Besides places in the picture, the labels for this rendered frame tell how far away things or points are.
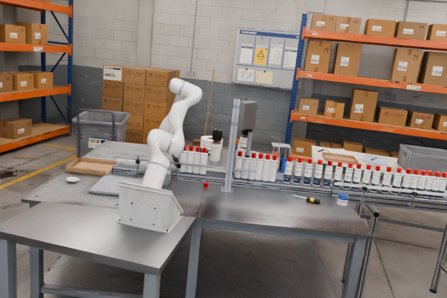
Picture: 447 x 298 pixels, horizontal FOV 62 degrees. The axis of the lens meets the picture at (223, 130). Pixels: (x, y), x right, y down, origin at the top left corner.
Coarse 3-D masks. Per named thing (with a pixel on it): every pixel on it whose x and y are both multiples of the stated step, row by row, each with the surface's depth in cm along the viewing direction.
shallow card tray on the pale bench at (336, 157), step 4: (324, 152) 408; (324, 156) 393; (328, 156) 403; (332, 156) 405; (336, 156) 406; (340, 156) 407; (344, 156) 406; (348, 156) 405; (352, 156) 405; (332, 160) 385; (336, 160) 384; (340, 160) 384; (344, 160) 383; (348, 160) 383; (352, 160) 396; (356, 160) 391; (356, 164) 383
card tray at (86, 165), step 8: (80, 160) 296; (88, 160) 296; (96, 160) 296; (104, 160) 296; (112, 160) 296; (72, 168) 271; (80, 168) 271; (88, 168) 282; (96, 168) 284; (104, 168) 286
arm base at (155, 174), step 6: (150, 168) 215; (156, 168) 215; (162, 168) 217; (144, 174) 216; (150, 174) 213; (156, 174) 214; (162, 174) 216; (144, 180) 212; (150, 180) 211; (156, 180) 212; (162, 180) 216; (150, 186) 210; (156, 186) 211
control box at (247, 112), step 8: (240, 104) 255; (248, 104) 256; (256, 104) 265; (240, 112) 255; (248, 112) 258; (256, 112) 267; (240, 120) 256; (248, 120) 260; (240, 128) 257; (248, 128) 263
